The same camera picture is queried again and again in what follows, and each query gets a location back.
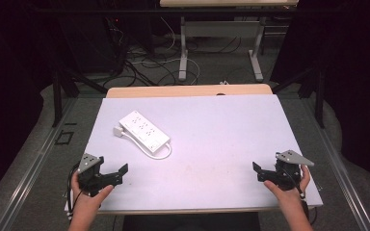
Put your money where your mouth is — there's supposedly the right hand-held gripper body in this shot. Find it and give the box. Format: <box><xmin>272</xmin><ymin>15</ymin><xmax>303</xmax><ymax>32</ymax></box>
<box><xmin>274</xmin><ymin>149</ymin><xmax>315</xmax><ymax>193</ymax></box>

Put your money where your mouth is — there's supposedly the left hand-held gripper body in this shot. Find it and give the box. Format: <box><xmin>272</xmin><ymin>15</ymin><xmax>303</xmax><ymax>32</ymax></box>
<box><xmin>76</xmin><ymin>153</ymin><xmax>111</xmax><ymax>197</ymax></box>

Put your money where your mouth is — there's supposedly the white power strip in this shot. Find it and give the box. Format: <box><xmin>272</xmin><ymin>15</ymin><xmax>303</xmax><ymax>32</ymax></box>
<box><xmin>119</xmin><ymin>110</ymin><xmax>172</xmax><ymax>154</ymax></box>

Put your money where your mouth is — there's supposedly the person's right hand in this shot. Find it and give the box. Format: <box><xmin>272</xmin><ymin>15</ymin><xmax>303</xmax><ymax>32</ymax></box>
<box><xmin>263</xmin><ymin>165</ymin><xmax>312</xmax><ymax>207</ymax></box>

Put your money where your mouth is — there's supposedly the person's left hand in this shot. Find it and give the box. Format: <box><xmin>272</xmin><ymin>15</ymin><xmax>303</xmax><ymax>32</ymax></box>
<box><xmin>70</xmin><ymin>169</ymin><xmax>115</xmax><ymax>211</ymax></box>

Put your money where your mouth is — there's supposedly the white table mat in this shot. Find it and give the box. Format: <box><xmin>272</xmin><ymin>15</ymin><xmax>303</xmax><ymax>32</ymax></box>
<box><xmin>65</xmin><ymin>93</ymin><xmax>324</xmax><ymax>213</ymax></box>

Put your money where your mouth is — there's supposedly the black metal stand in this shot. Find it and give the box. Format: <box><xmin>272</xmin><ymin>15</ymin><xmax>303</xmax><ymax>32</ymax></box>
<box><xmin>271</xmin><ymin>65</ymin><xmax>328</xmax><ymax>129</ymax></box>
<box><xmin>51</xmin><ymin>68</ymin><xmax>109</xmax><ymax>128</ymax></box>

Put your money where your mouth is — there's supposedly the person's dark clothing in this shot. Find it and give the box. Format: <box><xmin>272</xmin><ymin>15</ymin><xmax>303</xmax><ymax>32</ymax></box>
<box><xmin>121</xmin><ymin>211</ymin><xmax>262</xmax><ymax>231</ymax></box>

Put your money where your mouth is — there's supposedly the wooden table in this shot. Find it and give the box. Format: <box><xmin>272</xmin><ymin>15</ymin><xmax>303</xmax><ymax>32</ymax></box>
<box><xmin>105</xmin><ymin>83</ymin><xmax>274</xmax><ymax>99</ymax></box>

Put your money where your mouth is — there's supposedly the black computer cabinet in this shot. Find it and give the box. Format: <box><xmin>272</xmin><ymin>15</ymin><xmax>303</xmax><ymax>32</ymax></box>
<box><xmin>57</xmin><ymin>13</ymin><xmax>127</xmax><ymax>75</ymax></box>

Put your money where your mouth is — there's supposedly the white background desk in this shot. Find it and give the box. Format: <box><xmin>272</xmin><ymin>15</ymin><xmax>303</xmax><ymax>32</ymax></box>
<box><xmin>159</xmin><ymin>0</ymin><xmax>300</xmax><ymax>83</ymax></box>

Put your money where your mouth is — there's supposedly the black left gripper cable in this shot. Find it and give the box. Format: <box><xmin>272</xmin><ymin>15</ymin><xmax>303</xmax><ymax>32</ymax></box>
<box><xmin>65</xmin><ymin>162</ymin><xmax>82</xmax><ymax>220</ymax></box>

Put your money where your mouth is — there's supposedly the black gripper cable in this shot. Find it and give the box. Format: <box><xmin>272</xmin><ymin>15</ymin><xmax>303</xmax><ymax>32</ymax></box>
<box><xmin>288</xmin><ymin>172</ymin><xmax>318</xmax><ymax>225</ymax></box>
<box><xmin>65</xmin><ymin>162</ymin><xmax>82</xmax><ymax>220</ymax></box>

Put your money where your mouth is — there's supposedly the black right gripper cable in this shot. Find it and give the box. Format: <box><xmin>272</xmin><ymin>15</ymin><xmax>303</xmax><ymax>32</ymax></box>
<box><xmin>288</xmin><ymin>172</ymin><xmax>318</xmax><ymax>225</ymax></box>

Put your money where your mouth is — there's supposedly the white power strip cable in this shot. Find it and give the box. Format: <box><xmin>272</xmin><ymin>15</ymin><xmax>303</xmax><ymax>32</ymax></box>
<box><xmin>120</xmin><ymin>130</ymin><xmax>173</xmax><ymax>161</ymax></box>

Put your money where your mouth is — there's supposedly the black floor socket frame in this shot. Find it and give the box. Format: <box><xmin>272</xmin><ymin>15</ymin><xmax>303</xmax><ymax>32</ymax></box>
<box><xmin>54</xmin><ymin>129</ymin><xmax>75</xmax><ymax>146</ymax></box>

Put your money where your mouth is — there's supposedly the metal floor rail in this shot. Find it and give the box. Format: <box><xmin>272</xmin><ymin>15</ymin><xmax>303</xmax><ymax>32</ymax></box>
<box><xmin>297</xmin><ymin>97</ymin><xmax>370</xmax><ymax>231</ymax></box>
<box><xmin>0</xmin><ymin>97</ymin><xmax>78</xmax><ymax>231</ymax></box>

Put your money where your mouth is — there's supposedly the tangle of floor cables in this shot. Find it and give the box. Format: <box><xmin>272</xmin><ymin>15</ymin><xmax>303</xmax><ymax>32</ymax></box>
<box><xmin>104</xmin><ymin>15</ymin><xmax>242</xmax><ymax>88</ymax></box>

